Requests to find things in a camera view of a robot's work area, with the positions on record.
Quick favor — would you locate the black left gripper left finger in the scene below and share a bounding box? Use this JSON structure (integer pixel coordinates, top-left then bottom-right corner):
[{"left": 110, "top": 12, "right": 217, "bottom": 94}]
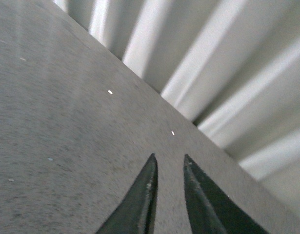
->
[{"left": 96, "top": 153, "right": 158, "bottom": 234}]

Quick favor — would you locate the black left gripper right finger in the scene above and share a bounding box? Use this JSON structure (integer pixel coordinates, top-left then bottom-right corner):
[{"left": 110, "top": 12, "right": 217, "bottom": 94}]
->
[{"left": 183, "top": 154, "right": 268, "bottom": 234}]

